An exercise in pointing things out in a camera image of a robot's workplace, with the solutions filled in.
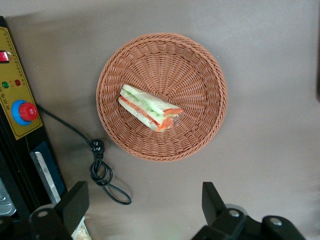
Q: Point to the round brown wicker basket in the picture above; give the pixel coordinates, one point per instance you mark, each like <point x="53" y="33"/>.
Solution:
<point x="190" y="82"/>

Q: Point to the red indicator light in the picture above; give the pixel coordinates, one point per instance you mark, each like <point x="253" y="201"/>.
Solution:
<point x="17" y="82"/>

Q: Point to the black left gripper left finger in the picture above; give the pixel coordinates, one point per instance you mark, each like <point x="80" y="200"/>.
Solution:
<point x="72" y="202"/>

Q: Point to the silver metal sealing bar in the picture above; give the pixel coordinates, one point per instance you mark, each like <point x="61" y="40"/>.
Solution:
<point x="46" y="175"/>

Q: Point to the plastic-wrapped triangle sandwich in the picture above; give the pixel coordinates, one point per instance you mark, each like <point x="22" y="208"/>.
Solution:
<point x="142" y="106"/>

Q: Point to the red rocker switch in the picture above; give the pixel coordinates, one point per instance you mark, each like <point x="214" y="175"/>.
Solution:
<point x="3" y="56"/>

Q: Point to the pale wrapped food packet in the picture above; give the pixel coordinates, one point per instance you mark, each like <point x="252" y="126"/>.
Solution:
<point x="81" y="231"/>

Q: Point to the green indicator light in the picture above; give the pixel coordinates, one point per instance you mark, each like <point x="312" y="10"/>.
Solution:
<point x="5" y="84"/>

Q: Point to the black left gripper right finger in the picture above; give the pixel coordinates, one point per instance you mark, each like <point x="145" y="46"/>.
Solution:
<point x="220" y="217"/>

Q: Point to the yellow control panel plate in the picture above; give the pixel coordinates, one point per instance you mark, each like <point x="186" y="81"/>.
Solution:
<point x="15" y="75"/>

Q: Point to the black sealing machine body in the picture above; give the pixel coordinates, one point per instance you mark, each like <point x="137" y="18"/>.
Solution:
<point x="20" y="165"/>

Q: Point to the red emergency stop button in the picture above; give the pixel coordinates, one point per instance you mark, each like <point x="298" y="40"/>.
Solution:
<point x="27" y="112"/>

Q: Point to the embossed silver metal tray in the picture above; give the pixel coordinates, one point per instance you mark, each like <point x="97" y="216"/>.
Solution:
<point x="5" y="200"/>

